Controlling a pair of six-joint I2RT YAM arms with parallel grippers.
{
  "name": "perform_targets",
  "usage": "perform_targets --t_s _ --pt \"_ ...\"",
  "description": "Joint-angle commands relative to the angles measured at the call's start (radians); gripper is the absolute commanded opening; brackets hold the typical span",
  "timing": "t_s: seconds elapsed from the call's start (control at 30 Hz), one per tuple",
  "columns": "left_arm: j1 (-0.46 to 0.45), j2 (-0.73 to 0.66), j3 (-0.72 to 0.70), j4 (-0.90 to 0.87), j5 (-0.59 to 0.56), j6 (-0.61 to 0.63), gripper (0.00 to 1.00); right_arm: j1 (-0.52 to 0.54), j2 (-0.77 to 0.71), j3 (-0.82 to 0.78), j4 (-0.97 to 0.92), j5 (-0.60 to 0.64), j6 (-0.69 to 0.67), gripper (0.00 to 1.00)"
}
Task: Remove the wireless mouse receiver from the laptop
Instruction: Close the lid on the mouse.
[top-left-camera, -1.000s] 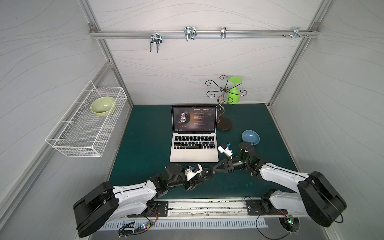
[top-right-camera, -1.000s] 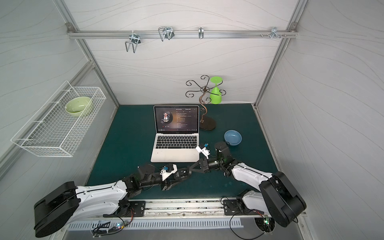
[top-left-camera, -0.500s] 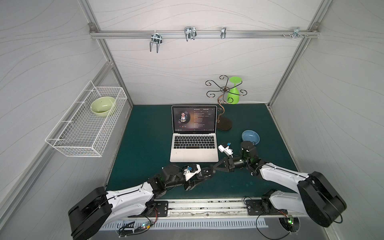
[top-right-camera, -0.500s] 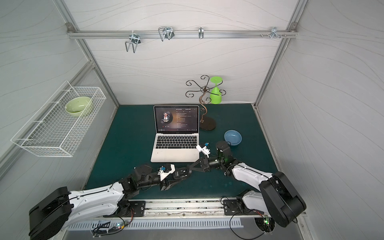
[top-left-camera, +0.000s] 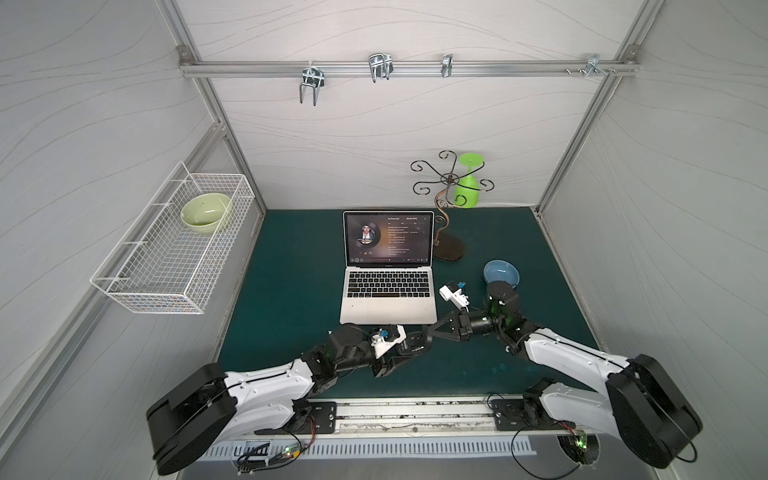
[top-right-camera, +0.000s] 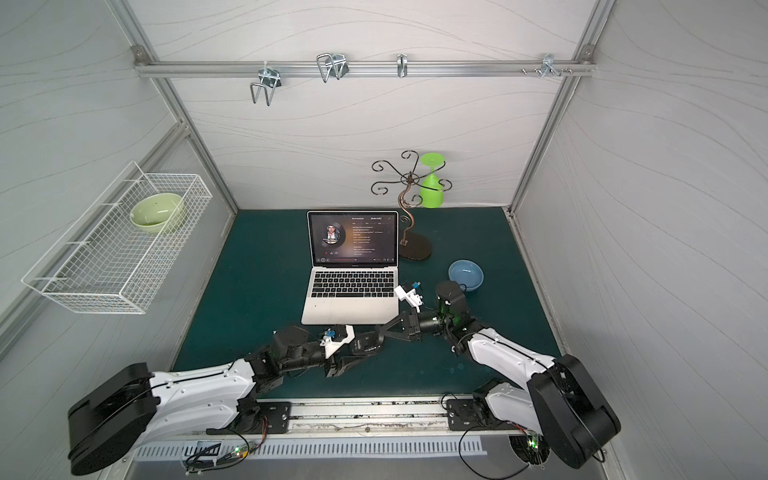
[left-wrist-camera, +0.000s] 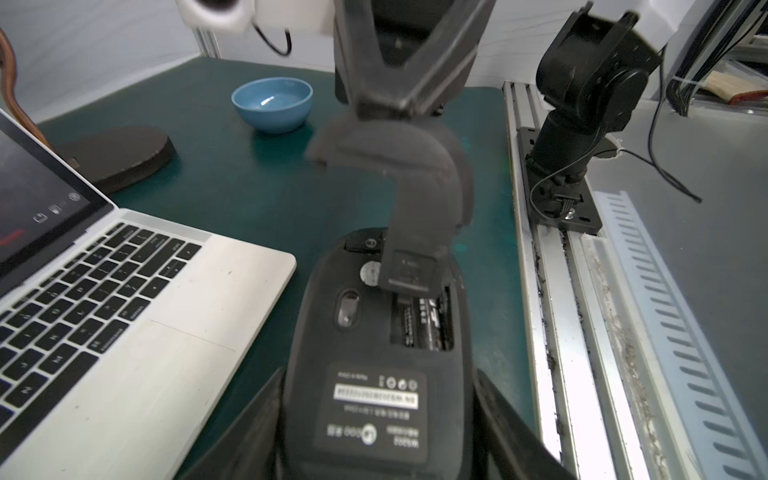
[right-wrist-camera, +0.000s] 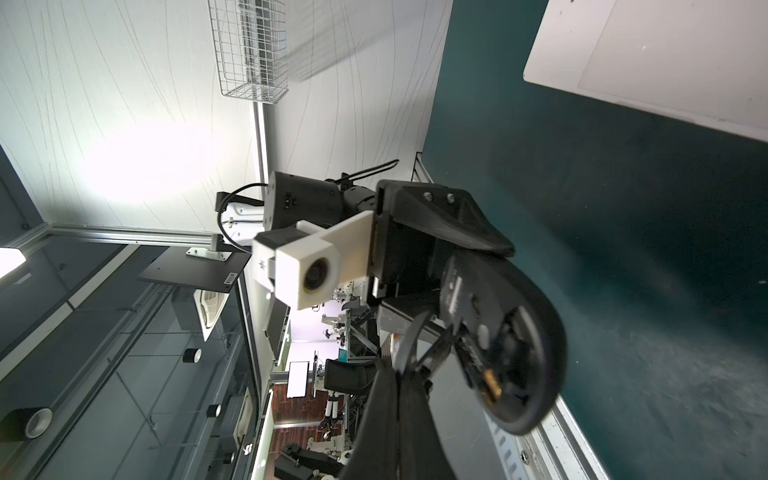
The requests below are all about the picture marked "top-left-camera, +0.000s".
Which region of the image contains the silver laptop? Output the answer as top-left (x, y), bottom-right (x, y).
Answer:
top-left (339, 210), bottom-right (437, 325)

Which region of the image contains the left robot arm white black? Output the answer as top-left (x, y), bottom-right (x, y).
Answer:
top-left (146, 324), bottom-right (432, 476)

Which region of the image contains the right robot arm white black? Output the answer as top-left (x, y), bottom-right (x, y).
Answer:
top-left (429, 281), bottom-right (703, 469)

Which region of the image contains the blue bowl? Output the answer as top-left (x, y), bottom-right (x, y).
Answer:
top-left (483, 259), bottom-right (521, 289)

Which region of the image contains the dark metal cup stand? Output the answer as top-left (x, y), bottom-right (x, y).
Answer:
top-left (410, 149), bottom-right (495, 262)

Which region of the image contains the green plastic goblet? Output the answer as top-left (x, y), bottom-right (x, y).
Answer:
top-left (453, 153), bottom-right (484, 208)

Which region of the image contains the white vent grille strip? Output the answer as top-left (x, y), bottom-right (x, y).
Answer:
top-left (201, 434), bottom-right (537, 462)

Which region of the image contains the green bowl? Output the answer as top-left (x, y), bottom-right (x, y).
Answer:
top-left (179, 193), bottom-right (234, 235)

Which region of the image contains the small metal hook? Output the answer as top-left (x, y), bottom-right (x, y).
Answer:
top-left (441, 53), bottom-right (453, 78)

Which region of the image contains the metal double hook middle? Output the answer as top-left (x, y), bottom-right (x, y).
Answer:
top-left (368, 53), bottom-right (394, 83)

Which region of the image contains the metal double hook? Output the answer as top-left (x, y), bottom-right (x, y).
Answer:
top-left (368, 53), bottom-right (394, 83)
top-left (299, 66), bottom-right (325, 106)

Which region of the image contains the metal double hook left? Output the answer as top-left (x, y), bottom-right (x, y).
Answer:
top-left (299, 66), bottom-right (325, 106)

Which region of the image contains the metal hook right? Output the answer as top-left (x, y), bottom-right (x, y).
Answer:
top-left (563, 54), bottom-right (618, 78)

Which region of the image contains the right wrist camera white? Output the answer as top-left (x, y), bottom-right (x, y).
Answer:
top-left (438, 281), bottom-right (470, 311)

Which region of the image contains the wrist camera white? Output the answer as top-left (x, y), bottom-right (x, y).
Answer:
top-left (370, 325), bottom-right (406, 359)
top-left (438, 281), bottom-right (470, 311)

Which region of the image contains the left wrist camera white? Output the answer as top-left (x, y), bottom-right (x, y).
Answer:
top-left (370, 325), bottom-right (406, 359)

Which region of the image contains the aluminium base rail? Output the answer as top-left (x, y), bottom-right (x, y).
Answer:
top-left (166, 392), bottom-right (661, 443)

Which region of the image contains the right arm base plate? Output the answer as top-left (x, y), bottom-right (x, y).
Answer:
top-left (486, 398), bottom-right (576, 432)

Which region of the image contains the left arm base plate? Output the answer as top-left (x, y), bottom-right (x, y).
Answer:
top-left (254, 400), bottom-right (338, 435)

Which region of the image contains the white wire basket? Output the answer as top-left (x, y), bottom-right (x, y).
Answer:
top-left (90, 163), bottom-right (255, 315)

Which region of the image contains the aluminium top rail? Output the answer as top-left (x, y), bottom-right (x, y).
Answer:
top-left (180, 58), bottom-right (641, 80)

